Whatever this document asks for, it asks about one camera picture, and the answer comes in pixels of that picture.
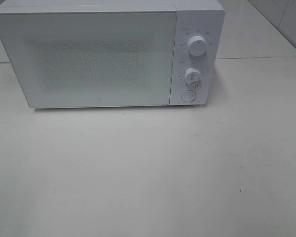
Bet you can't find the round white door button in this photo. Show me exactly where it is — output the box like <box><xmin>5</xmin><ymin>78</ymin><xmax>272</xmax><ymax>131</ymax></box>
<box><xmin>181</xmin><ymin>90</ymin><xmax>196</xmax><ymax>102</ymax></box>

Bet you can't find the white timer knob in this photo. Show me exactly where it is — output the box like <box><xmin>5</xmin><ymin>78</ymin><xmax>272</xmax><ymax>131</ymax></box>
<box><xmin>184</xmin><ymin>68</ymin><xmax>202</xmax><ymax>85</ymax></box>

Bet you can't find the white microwave door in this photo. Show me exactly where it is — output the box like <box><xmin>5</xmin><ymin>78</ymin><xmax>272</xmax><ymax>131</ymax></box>
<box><xmin>0</xmin><ymin>12</ymin><xmax>176</xmax><ymax>108</ymax></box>

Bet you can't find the white microwave oven body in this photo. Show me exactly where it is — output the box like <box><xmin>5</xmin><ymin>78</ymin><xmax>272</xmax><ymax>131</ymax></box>
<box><xmin>0</xmin><ymin>0</ymin><xmax>225</xmax><ymax>107</ymax></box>

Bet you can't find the white upper power knob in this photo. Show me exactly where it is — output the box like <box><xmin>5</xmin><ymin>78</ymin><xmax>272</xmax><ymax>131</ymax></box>
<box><xmin>187</xmin><ymin>35</ymin><xmax>207</xmax><ymax>57</ymax></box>

